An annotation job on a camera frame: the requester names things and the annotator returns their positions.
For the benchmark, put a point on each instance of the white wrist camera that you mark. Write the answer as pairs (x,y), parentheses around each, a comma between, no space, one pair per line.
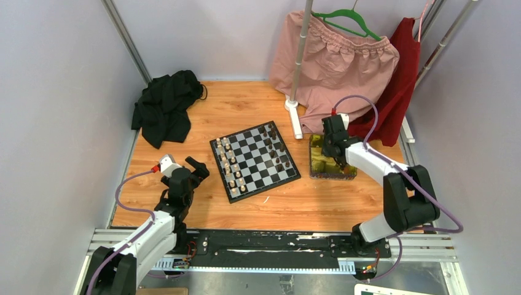
(344,117)
(166,165)

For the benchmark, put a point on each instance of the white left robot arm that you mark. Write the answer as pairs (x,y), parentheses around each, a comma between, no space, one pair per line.
(120,268)

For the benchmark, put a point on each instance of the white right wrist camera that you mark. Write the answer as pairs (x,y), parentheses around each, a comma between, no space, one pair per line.
(344,117)

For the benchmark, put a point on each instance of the white rack stand base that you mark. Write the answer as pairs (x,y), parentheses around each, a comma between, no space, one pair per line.
(291,107)

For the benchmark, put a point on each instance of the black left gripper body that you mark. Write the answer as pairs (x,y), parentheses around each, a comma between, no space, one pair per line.
(195,182)

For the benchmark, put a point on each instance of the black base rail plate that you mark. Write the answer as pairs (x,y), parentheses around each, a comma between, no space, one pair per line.
(262,249)

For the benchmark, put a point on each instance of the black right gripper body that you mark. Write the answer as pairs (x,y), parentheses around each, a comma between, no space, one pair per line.
(326,148)

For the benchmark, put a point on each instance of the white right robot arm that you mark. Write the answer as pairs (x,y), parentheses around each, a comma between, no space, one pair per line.
(408,194)

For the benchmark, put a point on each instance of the red cloth garment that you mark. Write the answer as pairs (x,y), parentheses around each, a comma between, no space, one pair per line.
(395,99)

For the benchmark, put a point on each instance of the gold metal tin tray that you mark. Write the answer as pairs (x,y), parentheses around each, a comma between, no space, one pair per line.
(322,167)

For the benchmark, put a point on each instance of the black cloth garment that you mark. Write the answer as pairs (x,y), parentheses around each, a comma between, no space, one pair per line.
(161,111)

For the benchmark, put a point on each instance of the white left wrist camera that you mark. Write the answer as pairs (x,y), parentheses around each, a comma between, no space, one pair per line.
(166,165)

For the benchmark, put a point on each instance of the pink cloth garment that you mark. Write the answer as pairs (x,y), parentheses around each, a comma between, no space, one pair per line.
(336,65)

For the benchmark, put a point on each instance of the silver rack pole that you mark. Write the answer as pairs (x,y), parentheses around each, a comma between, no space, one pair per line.
(300,51)

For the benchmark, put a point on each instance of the green clothes hanger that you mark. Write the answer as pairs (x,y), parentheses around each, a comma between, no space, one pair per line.
(349,21)

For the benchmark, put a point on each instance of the black white chessboard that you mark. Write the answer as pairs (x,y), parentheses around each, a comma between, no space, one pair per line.
(256,166)

